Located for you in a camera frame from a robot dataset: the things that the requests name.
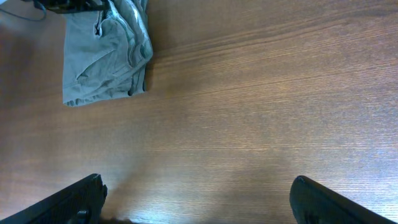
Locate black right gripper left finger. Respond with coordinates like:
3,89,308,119
1,174,108,224

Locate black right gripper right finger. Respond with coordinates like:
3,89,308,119
289,175,394,224

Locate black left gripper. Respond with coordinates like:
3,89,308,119
34,0,109,14

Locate grey shorts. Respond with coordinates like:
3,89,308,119
62,0,154,107

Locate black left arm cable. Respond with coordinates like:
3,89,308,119
0,1,47,22

